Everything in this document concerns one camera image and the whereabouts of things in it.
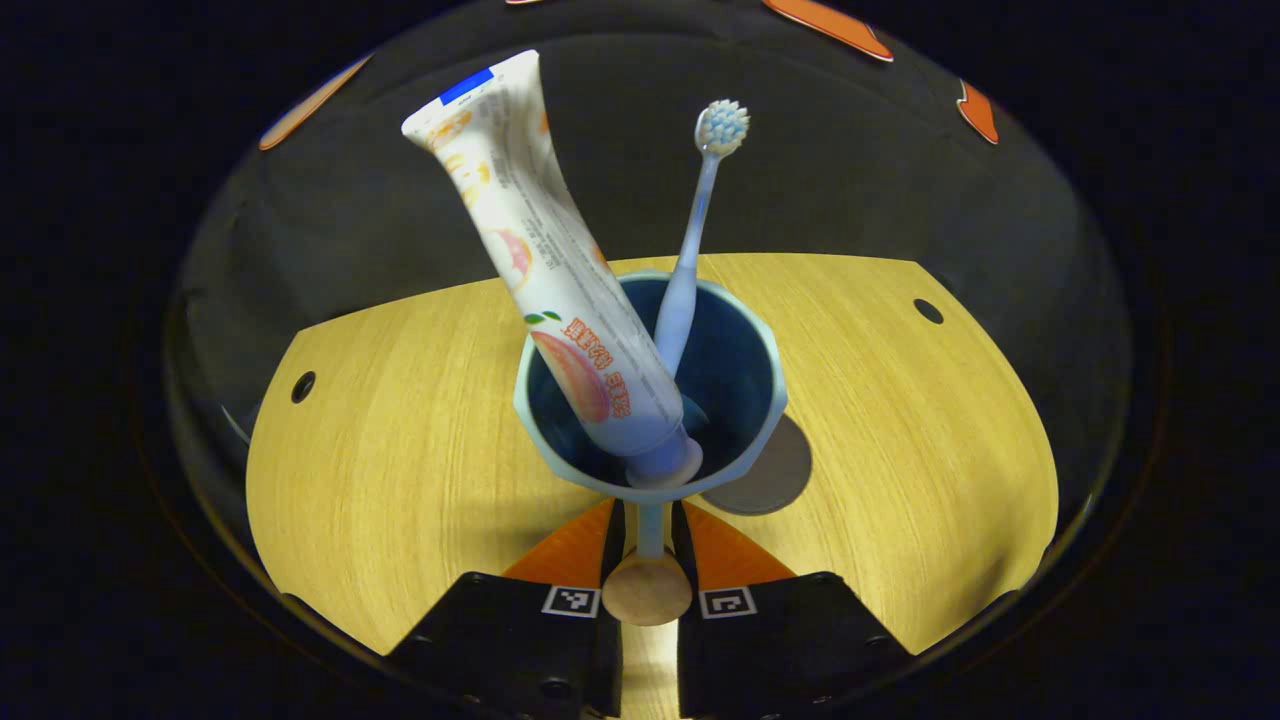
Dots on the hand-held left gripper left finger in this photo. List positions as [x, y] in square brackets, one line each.
[520, 650]

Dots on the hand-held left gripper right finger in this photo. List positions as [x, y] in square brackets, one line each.
[790, 650]

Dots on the dark brown round coaster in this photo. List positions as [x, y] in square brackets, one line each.
[775, 475]

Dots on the blue and white cup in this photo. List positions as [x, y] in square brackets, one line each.
[740, 370]

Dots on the white toothpaste tube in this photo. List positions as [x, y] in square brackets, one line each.
[540, 240]

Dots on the white toothbrush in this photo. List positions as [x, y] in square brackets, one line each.
[695, 240]

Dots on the wooden desktop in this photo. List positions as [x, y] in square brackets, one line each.
[900, 450]

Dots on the black backdrop cloth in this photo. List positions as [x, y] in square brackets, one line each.
[850, 180]

